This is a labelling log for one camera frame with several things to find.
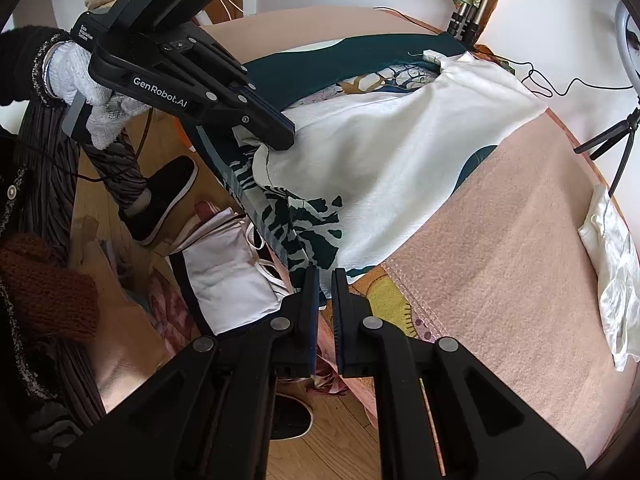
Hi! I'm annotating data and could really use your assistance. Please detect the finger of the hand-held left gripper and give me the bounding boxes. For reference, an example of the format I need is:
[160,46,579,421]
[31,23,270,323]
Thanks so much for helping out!
[191,26,259,97]
[196,86,297,152]

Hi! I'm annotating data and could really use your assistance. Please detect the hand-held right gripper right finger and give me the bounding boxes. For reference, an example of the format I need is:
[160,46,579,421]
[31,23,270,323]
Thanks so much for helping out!
[331,268,587,480]

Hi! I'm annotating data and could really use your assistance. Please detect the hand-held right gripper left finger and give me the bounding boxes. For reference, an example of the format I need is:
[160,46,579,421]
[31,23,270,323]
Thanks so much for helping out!
[64,266,321,480]

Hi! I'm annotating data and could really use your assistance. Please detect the cream and teal printed T-shirt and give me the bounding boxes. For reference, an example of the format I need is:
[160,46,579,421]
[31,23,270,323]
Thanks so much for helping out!
[192,34,548,296]

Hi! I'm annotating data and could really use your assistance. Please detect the person's left forearm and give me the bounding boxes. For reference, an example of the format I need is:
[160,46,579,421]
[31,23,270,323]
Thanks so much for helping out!
[0,25,71,108]

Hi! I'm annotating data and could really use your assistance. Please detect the person's left hand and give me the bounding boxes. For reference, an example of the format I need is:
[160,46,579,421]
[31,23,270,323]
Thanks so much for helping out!
[47,41,152,152]

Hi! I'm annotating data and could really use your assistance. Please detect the white tote bag dark trim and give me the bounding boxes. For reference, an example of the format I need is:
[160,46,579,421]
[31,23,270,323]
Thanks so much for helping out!
[167,200,296,336]

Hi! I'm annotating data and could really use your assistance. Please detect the person's black shoe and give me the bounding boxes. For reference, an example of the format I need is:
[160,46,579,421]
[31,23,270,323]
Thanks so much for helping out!
[272,392,314,441]
[120,156,198,246]

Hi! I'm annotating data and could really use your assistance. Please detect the person's striped trousers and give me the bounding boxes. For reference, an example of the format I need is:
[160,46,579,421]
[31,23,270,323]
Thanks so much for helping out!
[0,102,153,461]

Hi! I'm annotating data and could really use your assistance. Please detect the beige blanket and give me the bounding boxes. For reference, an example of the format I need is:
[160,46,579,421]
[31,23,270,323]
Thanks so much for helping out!
[197,7,631,461]

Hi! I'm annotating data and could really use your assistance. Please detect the folded silver tripod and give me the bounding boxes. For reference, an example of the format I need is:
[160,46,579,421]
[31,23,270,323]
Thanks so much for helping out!
[446,0,506,43]

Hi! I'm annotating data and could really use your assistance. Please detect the brown knit cloth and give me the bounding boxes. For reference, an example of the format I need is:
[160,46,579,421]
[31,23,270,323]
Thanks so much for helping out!
[0,232,100,341]

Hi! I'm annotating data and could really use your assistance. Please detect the white collared shirt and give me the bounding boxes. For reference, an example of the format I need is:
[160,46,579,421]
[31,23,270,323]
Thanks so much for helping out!
[577,185,640,373]

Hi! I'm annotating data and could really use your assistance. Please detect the person's black knit cardigan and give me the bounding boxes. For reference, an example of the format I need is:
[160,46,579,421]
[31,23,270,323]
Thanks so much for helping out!
[0,125,76,461]

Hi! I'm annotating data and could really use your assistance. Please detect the small black tripod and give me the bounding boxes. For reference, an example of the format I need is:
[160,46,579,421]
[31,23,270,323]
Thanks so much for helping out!
[574,107,640,198]

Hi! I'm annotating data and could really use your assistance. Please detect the silver bracelet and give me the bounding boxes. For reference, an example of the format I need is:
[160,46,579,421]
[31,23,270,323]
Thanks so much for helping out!
[32,35,59,106]

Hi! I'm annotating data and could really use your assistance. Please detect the black ring light cable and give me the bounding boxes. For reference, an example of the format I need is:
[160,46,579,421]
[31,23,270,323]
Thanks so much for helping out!
[372,6,636,98]

